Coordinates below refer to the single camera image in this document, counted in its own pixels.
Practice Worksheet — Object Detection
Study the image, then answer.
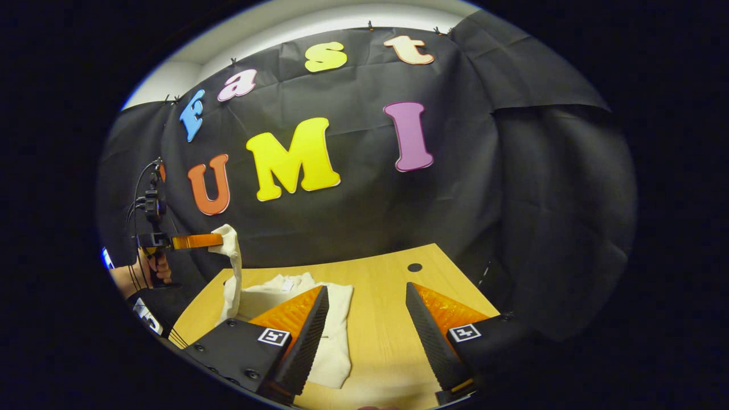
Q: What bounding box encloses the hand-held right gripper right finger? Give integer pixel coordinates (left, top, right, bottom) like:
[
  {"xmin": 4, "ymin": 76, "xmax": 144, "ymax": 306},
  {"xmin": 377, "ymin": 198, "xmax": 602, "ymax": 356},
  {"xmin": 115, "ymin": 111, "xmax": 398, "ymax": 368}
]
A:
[{"xmin": 404, "ymin": 281, "xmax": 539, "ymax": 406}]

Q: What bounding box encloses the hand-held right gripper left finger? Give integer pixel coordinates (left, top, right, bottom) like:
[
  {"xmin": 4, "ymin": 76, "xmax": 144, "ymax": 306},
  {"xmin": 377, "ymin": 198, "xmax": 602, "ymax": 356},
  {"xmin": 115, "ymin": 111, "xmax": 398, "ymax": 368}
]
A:
[{"xmin": 185, "ymin": 285, "xmax": 330, "ymax": 405}]

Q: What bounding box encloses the cream white garment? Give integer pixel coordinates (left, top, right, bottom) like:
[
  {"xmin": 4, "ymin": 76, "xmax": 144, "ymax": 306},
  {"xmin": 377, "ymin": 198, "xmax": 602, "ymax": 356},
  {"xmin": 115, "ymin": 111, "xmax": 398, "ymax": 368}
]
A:
[{"xmin": 219, "ymin": 224, "xmax": 354, "ymax": 390}]

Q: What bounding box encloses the black backdrop cloth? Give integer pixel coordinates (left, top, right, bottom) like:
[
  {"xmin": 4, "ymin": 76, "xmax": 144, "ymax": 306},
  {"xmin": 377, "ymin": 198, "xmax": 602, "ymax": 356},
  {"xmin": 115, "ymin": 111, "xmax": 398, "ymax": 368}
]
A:
[{"xmin": 97, "ymin": 11, "xmax": 637, "ymax": 342}]

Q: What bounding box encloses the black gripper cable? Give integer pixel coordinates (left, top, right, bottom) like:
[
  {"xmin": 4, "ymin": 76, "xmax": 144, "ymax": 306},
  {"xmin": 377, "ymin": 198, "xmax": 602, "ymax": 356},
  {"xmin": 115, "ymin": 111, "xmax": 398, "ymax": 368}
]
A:
[{"xmin": 126, "ymin": 159, "xmax": 163, "ymax": 291}]

